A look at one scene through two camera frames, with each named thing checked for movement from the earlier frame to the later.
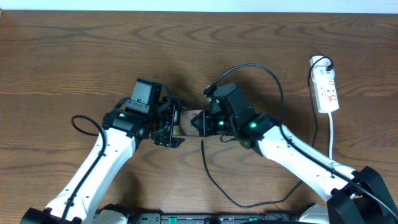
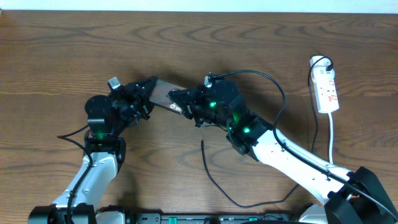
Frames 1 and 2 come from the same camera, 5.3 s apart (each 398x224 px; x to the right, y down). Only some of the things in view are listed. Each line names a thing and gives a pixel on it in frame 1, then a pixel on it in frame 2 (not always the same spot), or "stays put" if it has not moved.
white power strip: (325, 88) stays put
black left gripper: (173, 105) to (140, 97)
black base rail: (211, 218) stays put
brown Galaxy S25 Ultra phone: (185, 127) to (160, 95)
